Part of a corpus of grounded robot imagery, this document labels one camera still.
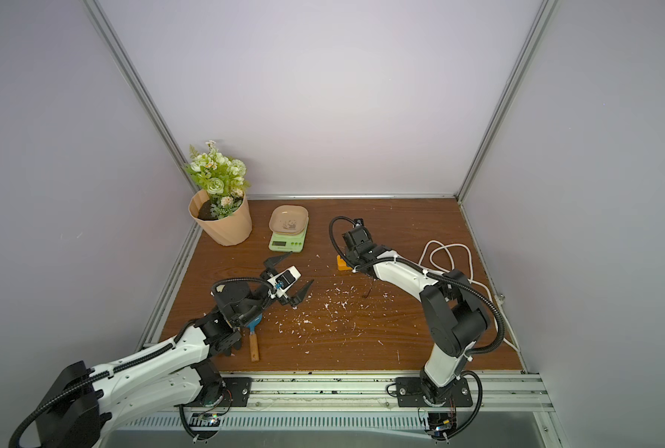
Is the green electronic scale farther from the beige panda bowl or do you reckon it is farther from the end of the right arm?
the end of the right arm

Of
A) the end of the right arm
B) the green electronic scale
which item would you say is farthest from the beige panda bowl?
the end of the right arm

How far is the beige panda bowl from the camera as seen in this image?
3.54ft
